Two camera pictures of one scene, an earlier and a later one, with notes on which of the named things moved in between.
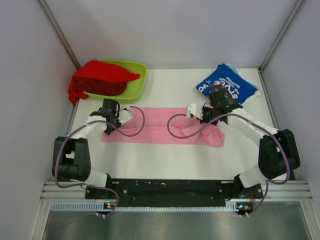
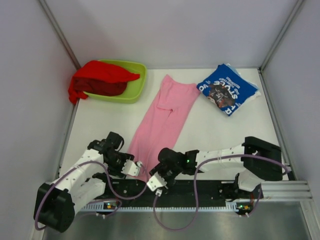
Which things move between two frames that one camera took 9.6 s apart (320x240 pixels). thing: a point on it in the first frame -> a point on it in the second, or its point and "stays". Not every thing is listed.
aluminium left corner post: (59, 33) stays
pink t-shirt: (167, 125) -> (159, 130)
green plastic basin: (134, 88) stays
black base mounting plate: (172, 193) stays
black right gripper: (203, 119) -> (159, 168)
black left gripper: (118, 124) -> (117, 172)
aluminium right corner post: (294, 10) stays
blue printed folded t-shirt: (240, 88) stays
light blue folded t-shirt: (233, 69) stays
